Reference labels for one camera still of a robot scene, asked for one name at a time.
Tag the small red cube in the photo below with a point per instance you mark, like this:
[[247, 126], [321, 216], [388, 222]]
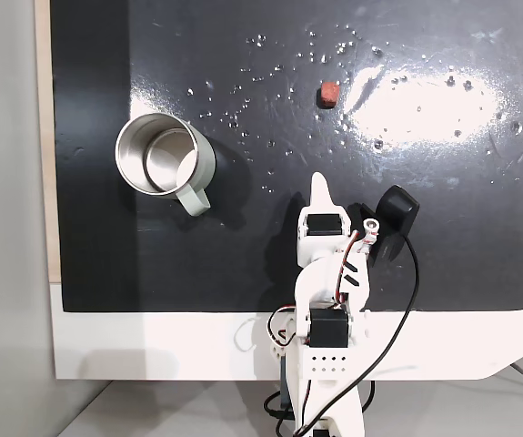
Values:
[[328, 94]]

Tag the black camera box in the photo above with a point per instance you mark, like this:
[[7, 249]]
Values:
[[395, 207]]

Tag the black table mat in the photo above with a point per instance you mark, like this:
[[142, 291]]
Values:
[[188, 255]]

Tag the grey-green steel mug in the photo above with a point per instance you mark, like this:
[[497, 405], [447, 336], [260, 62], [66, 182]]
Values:
[[165, 155]]

